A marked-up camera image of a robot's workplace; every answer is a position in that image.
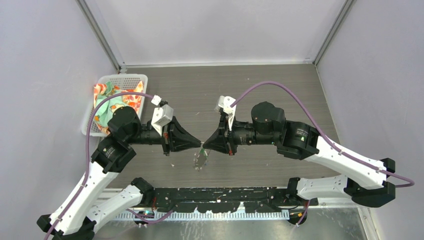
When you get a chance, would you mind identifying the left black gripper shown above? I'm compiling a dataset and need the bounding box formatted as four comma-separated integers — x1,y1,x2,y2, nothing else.
126,115,202,156

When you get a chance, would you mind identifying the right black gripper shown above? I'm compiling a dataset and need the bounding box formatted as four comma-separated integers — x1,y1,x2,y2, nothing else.
203,111,277,155

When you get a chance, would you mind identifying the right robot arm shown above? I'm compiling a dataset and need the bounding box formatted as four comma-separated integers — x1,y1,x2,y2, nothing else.
203,101,396,208

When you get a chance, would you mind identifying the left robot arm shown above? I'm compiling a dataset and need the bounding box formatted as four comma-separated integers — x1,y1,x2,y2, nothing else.
37,105,201,240

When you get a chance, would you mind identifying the colourful patterned cloth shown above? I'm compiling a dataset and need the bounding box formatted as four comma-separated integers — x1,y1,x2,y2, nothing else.
93,81,144,135

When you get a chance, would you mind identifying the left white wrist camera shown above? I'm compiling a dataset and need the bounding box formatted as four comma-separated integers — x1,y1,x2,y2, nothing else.
151,95,174,136

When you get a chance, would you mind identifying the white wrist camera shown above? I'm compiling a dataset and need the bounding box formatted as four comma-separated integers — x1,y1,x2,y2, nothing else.
151,95,174,136
214,95,237,131

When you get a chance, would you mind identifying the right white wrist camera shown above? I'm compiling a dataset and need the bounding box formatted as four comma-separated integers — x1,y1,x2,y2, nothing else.
214,95,237,131

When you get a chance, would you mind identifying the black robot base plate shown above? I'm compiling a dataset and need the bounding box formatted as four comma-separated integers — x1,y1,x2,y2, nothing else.
139,187,308,214

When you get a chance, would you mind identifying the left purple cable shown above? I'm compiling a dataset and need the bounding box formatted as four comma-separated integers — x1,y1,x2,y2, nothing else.
43,92,178,240

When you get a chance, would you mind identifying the purple cable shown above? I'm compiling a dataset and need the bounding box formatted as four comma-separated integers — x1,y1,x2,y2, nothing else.
230,81,416,227
43,92,178,240

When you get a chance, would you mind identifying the aluminium frame rail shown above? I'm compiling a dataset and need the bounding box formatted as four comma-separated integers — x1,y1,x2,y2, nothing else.
70,185,373,211

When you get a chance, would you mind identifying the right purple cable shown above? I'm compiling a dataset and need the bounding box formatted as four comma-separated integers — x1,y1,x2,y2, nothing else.
230,81,416,227

